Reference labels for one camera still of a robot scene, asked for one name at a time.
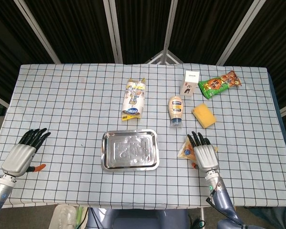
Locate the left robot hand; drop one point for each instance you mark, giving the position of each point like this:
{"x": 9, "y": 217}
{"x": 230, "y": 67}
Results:
{"x": 19, "y": 155}

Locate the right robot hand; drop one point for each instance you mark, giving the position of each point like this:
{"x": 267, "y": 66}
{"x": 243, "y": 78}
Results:
{"x": 205, "y": 155}

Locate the triangular sandwich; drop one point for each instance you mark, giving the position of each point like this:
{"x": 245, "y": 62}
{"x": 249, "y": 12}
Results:
{"x": 187, "y": 151}

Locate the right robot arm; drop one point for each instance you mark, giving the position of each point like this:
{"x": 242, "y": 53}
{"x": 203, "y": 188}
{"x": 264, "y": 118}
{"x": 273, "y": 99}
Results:
{"x": 219, "y": 198}

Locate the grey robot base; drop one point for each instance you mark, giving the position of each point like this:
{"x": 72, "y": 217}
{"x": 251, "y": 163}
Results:
{"x": 138, "y": 218}

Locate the yellow sponge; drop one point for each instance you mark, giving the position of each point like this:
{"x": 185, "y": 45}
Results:
{"x": 204, "y": 115}

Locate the squeeze mayonnaise bottle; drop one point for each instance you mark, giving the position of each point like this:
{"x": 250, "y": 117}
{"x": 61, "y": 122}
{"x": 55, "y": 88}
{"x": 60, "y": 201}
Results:
{"x": 176, "y": 109}

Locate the green orange snack bag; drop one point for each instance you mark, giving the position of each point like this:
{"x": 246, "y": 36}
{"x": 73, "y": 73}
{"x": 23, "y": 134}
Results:
{"x": 218, "y": 84}

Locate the small white carton box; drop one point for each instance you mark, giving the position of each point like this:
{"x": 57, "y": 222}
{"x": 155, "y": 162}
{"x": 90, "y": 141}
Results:
{"x": 189, "y": 83}

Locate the stainless steel tray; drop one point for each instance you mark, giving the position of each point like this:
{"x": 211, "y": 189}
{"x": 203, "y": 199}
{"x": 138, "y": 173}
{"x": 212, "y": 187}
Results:
{"x": 130, "y": 150}

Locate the clear plastic container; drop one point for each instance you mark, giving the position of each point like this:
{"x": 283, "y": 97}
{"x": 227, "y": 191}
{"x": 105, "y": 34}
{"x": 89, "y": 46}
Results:
{"x": 63, "y": 215}

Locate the white packaged roll snack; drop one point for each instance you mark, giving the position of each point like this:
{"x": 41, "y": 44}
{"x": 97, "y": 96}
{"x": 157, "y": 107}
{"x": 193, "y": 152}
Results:
{"x": 134, "y": 100}

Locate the checkered blue tablecloth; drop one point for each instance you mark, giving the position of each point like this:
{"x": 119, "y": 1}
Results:
{"x": 133, "y": 95}

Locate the folding screen partition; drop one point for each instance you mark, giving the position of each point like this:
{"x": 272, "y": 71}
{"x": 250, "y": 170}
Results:
{"x": 143, "y": 31}

